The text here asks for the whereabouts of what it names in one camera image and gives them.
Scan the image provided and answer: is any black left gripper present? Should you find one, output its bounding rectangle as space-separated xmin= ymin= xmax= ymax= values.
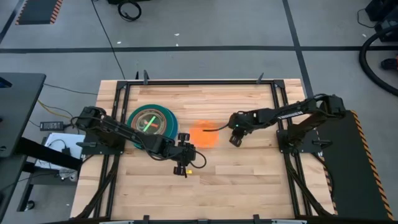
xmin=169 ymin=140 xmax=198 ymax=179

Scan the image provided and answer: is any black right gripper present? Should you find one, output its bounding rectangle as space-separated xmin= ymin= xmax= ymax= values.
xmin=228 ymin=111 xmax=259 ymax=148

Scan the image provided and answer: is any teal plastic plate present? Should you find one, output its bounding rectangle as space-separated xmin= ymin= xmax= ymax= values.
xmin=126 ymin=104 xmax=175 ymax=149

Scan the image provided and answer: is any black hazard-striped platform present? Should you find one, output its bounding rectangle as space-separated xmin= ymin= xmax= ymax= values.
xmin=315 ymin=109 xmax=396 ymax=222

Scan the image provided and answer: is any white box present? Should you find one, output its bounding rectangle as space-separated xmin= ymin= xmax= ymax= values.
xmin=34 ymin=132 xmax=86 ymax=171

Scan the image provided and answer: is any black desk crossbar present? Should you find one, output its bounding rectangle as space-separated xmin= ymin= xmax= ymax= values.
xmin=14 ymin=136 xmax=84 ymax=172

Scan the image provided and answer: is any black power adapter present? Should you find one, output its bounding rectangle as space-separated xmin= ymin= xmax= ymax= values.
xmin=39 ymin=121 xmax=65 ymax=132

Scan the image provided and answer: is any black desk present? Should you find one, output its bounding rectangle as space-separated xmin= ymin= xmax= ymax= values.
xmin=0 ymin=72 xmax=47 ymax=200

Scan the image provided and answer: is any black equipment case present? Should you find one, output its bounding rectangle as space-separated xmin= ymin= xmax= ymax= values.
xmin=364 ymin=0 xmax=398 ymax=43

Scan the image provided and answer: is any black hazard-striped floor mat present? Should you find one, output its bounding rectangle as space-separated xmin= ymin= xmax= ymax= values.
xmin=14 ymin=0 xmax=64 ymax=26

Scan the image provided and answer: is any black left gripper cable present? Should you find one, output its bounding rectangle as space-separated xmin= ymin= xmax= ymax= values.
xmin=188 ymin=149 xmax=208 ymax=170

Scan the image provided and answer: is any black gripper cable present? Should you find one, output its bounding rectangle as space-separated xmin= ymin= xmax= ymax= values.
xmin=201 ymin=122 xmax=233 ymax=133
xmin=188 ymin=149 xmax=208 ymax=170

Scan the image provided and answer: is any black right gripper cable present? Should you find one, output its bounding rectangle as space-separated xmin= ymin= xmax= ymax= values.
xmin=201 ymin=122 xmax=233 ymax=133

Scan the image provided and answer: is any black metal table frame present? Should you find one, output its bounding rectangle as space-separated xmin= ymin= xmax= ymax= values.
xmin=90 ymin=78 xmax=315 ymax=222

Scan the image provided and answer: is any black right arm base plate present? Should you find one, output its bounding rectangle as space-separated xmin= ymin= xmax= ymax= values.
xmin=275 ymin=128 xmax=333 ymax=154

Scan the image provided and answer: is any black cable bundle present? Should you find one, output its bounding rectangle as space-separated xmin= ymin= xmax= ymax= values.
xmin=284 ymin=151 xmax=335 ymax=218
xmin=74 ymin=154 xmax=121 ymax=219

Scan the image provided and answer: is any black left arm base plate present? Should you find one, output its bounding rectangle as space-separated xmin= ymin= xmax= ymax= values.
xmin=75 ymin=133 xmax=126 ymax=156

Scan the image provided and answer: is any yellow cable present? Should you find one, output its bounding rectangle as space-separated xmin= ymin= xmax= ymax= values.
xmin=36 ymin=98 xmax=73 ymax=121

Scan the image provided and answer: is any thick black hose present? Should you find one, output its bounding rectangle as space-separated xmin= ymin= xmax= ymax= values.
xmin=358 ymin=24 xmax=398 ymax=98

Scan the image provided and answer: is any long black floor cable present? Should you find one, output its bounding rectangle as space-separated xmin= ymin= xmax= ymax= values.
xmin=90 ymin=0 xmax=126 ymax=80

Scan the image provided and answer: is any coiled black cable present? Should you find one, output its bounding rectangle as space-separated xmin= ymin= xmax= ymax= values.
xmin=117 ymin=1 xmax=142 ymax=22

